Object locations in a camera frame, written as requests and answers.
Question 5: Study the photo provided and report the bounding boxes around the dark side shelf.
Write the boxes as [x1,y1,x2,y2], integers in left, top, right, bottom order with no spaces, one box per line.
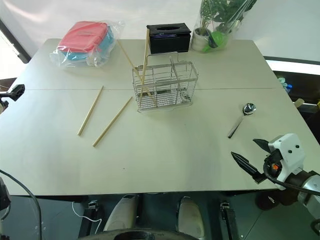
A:
[271,70,320,118]

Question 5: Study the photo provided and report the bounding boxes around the bagged red and blue containers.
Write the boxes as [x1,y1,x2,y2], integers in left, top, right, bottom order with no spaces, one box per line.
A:
[49,19,126,68]

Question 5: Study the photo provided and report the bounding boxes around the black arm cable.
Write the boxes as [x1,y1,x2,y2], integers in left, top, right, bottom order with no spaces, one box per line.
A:
[262,161,320,197]
[0,169,43,240]

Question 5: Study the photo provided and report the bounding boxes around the white robot foot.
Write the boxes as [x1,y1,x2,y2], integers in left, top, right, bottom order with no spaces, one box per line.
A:
[177,196,205,239]
[103,194,140,232]

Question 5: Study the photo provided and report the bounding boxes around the white robot right foot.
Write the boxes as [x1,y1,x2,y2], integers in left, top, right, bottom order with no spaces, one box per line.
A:
[177,196,205,239]

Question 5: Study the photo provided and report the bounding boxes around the white robot left foot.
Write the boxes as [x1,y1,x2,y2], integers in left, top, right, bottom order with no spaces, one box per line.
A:
[103,194,140,232]

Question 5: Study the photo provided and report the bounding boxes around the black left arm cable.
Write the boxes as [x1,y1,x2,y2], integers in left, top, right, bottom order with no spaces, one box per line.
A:
[0,169,43,240]

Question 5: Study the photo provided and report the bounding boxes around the black table leg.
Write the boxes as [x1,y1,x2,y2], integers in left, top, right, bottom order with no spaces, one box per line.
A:
[219,200,240,240]
[78,199,101,239]

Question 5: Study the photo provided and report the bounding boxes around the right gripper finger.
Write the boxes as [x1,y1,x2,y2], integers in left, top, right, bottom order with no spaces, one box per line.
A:
[230,151,267,185]
[252,138,272,153]

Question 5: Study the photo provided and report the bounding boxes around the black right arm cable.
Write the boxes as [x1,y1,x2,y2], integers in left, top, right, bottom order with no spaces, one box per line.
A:
[262,161,320,197]

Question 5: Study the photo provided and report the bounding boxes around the green plant in white pot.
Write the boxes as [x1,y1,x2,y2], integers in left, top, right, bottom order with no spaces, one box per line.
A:
[190,0,258,53]

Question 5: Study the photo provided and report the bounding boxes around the wooden chopstick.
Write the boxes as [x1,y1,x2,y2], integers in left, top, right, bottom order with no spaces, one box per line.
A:
[116,39,158,108]
[77,85,105,137]
[92,96,134,148]
[138,28,151,102]

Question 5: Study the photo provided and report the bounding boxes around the metal spoon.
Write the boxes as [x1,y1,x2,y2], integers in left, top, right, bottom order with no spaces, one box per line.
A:
[227,102,257,139]

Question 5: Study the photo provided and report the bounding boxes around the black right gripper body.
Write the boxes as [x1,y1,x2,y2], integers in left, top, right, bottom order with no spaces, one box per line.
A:
[263,148,285,181]

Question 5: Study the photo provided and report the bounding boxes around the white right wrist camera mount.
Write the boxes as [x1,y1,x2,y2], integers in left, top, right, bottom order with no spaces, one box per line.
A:
[267,133,307,191]

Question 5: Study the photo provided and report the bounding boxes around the blue capped bottles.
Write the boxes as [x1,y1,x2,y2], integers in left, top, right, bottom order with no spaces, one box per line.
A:
[278,77,294,94]

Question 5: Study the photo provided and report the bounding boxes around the black diagonal frame bar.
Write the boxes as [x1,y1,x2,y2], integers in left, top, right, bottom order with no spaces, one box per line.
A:
[0,18,32,64]

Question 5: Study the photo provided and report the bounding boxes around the pink lunch box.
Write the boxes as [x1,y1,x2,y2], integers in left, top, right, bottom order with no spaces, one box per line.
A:
[57,20,109,54]

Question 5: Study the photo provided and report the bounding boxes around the clear plastic plant wrap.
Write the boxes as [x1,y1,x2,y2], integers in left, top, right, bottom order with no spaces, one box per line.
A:
[189,0,259,54]

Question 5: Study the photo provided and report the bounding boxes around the green plastic object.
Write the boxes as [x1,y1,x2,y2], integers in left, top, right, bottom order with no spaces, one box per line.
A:
[201,30,229,53]

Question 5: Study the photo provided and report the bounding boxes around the black tissue box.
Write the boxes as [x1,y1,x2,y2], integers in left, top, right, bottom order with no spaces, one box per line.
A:
[146,22,193,55]

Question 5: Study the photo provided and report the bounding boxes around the dark brown rounded stool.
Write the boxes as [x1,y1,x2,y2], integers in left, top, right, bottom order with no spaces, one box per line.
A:
[255,189,285,211]

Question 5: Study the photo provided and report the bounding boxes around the white floor cable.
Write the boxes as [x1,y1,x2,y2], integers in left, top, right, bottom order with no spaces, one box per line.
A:
[72,200,104,232]

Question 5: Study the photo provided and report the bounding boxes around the metal wire cutlery basket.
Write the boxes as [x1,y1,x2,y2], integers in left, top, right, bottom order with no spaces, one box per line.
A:
[131,51,200,113]

